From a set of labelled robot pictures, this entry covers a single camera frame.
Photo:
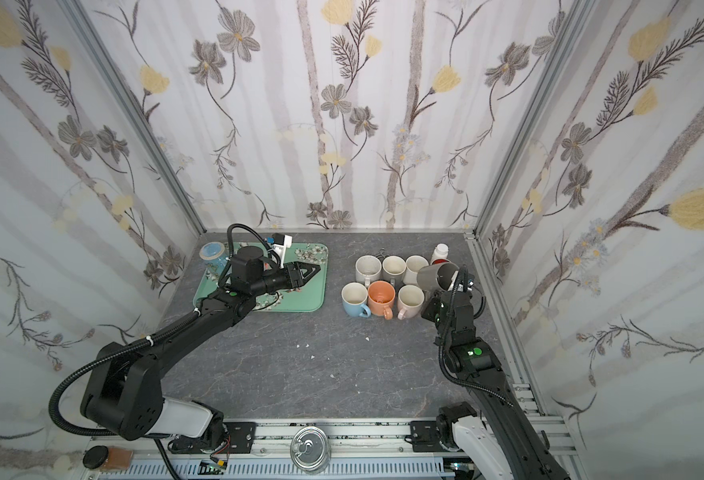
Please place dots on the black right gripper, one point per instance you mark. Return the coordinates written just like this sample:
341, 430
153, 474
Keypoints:
452, 291

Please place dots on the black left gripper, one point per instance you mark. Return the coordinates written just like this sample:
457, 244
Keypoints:
293, 278

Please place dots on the green plastic tray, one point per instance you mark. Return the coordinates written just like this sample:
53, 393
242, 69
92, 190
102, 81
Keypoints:
308, 299

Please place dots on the tall dark grey mug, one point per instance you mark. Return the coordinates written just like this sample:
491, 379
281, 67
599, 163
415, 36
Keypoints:
437, 277

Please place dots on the pink mug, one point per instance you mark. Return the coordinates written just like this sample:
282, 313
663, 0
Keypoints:
410, 301

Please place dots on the light blue mug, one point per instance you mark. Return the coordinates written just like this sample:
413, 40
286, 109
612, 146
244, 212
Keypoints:
355, 298

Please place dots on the beige mug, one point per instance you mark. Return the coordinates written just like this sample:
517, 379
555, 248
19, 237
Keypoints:
368, 269

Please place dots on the white cream mug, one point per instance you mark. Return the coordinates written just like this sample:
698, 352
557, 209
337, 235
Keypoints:
414, 264

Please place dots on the cream mug with orange handle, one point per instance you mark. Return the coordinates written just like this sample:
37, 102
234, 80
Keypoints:
381, 299

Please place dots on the blue mug with brown rim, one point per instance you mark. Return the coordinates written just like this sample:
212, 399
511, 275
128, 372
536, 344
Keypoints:
214, 255

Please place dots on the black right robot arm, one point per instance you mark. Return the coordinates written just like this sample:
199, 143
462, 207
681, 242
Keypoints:
499, 438

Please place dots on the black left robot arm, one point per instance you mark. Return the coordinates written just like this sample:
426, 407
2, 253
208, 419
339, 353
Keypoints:
120, 392

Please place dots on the white plastic bottle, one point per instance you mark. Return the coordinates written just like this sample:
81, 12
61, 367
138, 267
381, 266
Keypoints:
441, 251

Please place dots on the round metal lid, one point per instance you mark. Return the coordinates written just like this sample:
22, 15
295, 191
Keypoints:
310, 450

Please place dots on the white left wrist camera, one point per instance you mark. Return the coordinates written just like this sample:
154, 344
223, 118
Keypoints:
280, 244

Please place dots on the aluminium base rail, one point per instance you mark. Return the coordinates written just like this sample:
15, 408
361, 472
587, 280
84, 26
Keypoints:
359, 449

